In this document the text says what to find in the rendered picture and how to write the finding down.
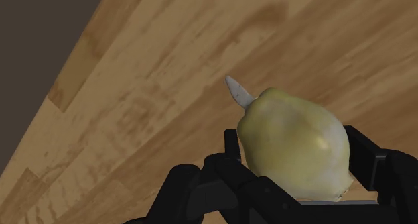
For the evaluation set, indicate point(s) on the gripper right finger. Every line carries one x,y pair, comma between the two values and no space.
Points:
388,171

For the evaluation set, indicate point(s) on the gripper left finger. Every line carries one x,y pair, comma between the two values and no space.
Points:
225,184

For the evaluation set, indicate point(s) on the yellow-green pear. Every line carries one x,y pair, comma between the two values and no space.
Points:
294,148

